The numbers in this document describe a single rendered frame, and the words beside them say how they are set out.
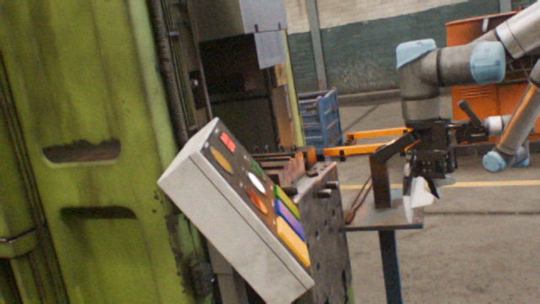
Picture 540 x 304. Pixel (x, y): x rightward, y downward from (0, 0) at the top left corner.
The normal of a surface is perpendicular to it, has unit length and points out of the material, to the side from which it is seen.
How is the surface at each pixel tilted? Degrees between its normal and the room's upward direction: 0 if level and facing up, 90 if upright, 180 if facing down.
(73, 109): 89
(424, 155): 90
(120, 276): 90
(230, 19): 90
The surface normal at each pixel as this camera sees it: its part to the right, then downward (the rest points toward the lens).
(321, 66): -0.42, 0.27
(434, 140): -0.63, 0.27
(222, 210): 0.03, 0.22
